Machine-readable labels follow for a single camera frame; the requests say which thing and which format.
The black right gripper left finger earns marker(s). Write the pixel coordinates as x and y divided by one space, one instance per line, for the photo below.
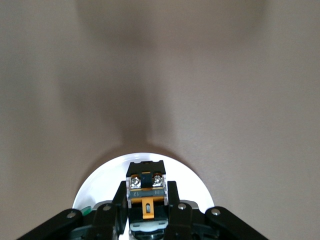
110 220

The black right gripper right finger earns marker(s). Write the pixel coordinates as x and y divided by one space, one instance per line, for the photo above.
180 220

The orange and black switch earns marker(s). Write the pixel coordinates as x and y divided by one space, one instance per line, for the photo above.
146 195

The pale pink round plate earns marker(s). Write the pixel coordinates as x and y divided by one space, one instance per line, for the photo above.
100 180

